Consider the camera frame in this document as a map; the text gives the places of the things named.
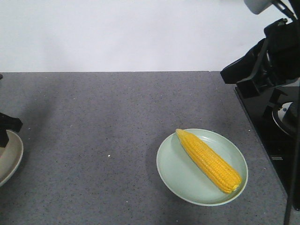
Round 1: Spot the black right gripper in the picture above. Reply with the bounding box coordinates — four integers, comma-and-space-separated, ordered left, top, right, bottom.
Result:
220, 19, 300, 98

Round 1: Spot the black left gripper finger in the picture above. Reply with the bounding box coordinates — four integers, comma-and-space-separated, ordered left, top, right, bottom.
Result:
0, 129, 9, 148
0, 113, 23, 132

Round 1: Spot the yellow corn cob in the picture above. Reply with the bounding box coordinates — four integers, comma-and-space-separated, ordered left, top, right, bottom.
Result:
175, 129, 242, 194

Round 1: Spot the black gas stove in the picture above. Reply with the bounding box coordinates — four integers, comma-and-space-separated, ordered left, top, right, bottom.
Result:
235, 81, 299, 193

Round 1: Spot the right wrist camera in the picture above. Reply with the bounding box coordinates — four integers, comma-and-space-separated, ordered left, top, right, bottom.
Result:
244, 0, 274, 15

